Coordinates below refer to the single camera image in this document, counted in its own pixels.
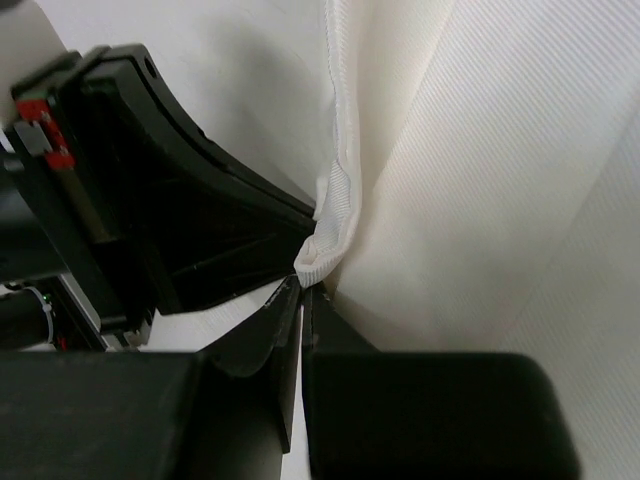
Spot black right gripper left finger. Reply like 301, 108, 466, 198
1, 277, 301, 479

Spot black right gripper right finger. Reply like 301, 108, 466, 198
301, 285, 582, 479

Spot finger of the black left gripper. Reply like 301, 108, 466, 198
99, 229, 301, 316

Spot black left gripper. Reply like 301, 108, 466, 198
4, 44, 315, 350

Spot white pleated skirt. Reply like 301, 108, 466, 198
199, 0, 640, 480

